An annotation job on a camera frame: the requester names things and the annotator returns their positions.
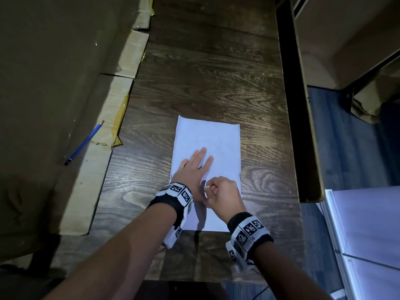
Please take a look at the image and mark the person's left hand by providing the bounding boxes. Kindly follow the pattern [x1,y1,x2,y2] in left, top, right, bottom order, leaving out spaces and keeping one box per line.
[171,147,214,203]

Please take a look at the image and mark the person's right hand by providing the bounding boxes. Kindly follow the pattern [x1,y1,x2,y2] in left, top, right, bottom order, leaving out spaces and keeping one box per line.
[203,176,248,225]

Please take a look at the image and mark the white paper sheet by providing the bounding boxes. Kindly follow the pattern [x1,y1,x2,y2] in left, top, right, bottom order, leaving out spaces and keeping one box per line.
[170,115,243,233]

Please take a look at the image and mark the person's right forearm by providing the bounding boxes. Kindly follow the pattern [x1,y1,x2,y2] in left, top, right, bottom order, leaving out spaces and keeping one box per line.
[253,242,333,300]

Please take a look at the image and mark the person's left forearm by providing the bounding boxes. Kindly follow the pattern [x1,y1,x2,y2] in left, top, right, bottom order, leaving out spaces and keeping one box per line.
[43,202,178,300]

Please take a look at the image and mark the person's dark trousers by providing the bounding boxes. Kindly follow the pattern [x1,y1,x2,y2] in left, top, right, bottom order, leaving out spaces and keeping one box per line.
[131,279,232,300]

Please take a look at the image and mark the black white marker wristband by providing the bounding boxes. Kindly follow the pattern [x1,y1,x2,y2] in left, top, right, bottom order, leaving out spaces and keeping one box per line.
[225,212,274,274]
[147,182,194,250]

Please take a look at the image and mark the blue pencil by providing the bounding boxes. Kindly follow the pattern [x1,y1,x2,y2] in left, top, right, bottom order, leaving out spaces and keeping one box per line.
[64,120,105,166]

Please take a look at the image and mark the white panel with metal edge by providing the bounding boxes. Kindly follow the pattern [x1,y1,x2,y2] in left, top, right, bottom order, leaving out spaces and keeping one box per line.
[315,185,400,300]

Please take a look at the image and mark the brown cardboard box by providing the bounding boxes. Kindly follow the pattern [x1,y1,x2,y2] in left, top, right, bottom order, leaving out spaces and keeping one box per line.
[0,0,155,263]

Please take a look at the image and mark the tan wooden cabinet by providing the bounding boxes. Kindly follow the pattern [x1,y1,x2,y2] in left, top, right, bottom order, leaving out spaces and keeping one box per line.
[289,0,400,90]

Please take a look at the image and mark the thin black cable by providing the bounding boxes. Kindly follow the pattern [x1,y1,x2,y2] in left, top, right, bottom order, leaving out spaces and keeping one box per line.
[251,285,270,300]

